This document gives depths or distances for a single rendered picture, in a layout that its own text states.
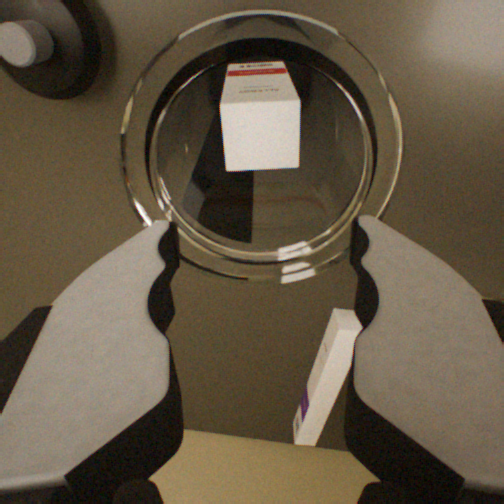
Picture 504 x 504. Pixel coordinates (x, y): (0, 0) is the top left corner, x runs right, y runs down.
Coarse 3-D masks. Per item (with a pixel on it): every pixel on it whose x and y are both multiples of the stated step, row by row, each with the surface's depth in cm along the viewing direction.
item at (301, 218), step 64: (192, 64) 12; (320, 64) 12; (128, 128) 13; (192, 128) 22; (320, 128) 24; (384, 128) 13; (128, 192) 15; (192, 192) 19; (256, 192) 23; (320, 192) 19; (384, 192) 15; (192, 256) 16; (256, 256) 17; (320, 256) 16
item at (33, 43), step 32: (0, 0) 27; (32, 0) 27; (64, 0) 27; (0, 32) 26; (32, 32) 26; (64, 32) 28; (96, 32) 29; (0, 64) 29; (32, 64) 28; (64, 64) 29; (96, 64) 30; (64, 96) 32
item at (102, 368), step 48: (144, 240) 10; (96, 288) 8; (144, 288) 8; (48, 336) 7; (96, 336) 7; (144, 336) 7; (48, 384) 6; (96, 384) 6; (144, 384) 6; (0, 432) 6; (48, 432) 6; (96, 432) 5; (144, 432) 6; (0, 480) 5; (48, 480) 5; (96, 480) 5
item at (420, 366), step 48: (384, 240) 10; (384, 288) 8; (432, 288) 8; (384, 336) 7; (432, 336) 7; (480, 336) 7; (384, 384) 6; (432, 384) 6; (480, 384) 6; (384, 432) 6; (432, 432) 5; (480, 432) 5; (384, 480) 6; (432, 480) 5; (480, 480) 5
